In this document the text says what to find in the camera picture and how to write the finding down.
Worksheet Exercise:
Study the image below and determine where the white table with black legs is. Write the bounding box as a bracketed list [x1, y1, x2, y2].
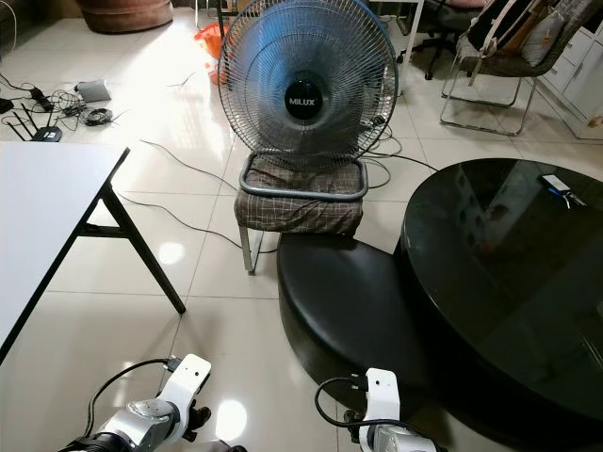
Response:
[0, 143, 188, 361]

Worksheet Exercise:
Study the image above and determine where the black router with antennas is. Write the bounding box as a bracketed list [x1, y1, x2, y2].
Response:
[13, 105, 65, 143]

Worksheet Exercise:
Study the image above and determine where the grey flat box device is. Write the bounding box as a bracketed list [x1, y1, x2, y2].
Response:
[76, 80, 117, 104]

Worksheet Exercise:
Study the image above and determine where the large brown clay pot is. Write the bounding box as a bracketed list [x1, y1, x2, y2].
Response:
[76, 0, 174, 37]

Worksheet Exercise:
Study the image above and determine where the orange plastic bag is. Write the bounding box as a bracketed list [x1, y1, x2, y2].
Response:
[194, 23, 228, 87]

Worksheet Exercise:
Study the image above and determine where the stool with plaid cushion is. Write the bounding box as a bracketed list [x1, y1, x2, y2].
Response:
[234, 151, 369, 275]

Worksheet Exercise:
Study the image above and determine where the grey Milux standing fan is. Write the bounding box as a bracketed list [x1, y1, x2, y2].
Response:
[218, 0, 399, 157]

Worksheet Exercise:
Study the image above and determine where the black round low ottoman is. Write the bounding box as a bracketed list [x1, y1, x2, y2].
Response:
[277, 233, 434, 408]

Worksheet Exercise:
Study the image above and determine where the black office swivel chair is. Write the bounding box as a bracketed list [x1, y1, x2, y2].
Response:
[409, 0, 483, 80]

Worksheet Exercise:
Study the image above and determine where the black round glass coffee table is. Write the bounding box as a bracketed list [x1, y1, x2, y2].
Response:
[397, 158, 603, 445]

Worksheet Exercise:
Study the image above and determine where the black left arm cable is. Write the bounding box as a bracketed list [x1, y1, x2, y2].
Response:
[94, 357, 180, 427]

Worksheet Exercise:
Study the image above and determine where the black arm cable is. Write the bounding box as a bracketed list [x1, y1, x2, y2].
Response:
[94, 357, 180, 427]
[315, 377, 373, 444]

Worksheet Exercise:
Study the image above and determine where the long black floor cable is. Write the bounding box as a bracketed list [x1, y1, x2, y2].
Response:
[118, 139, 246, 250]

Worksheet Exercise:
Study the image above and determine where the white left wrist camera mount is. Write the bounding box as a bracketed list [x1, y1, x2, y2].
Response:
[159, 354, 214, 412]

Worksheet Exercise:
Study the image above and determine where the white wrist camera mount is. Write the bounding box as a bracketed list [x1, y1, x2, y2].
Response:
[159, 354, 214, 412]
[364, 368, 402, 426]

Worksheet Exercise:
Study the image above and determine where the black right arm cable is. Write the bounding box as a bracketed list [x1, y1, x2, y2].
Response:
[315, 377, 373, 444]

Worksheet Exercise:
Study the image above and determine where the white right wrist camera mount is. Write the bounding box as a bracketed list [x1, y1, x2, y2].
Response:
[364, 368, 402, 426]

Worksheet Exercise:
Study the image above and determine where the metal frame chair with bags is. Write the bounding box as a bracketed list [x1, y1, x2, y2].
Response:
[440, 0, 603, 137]

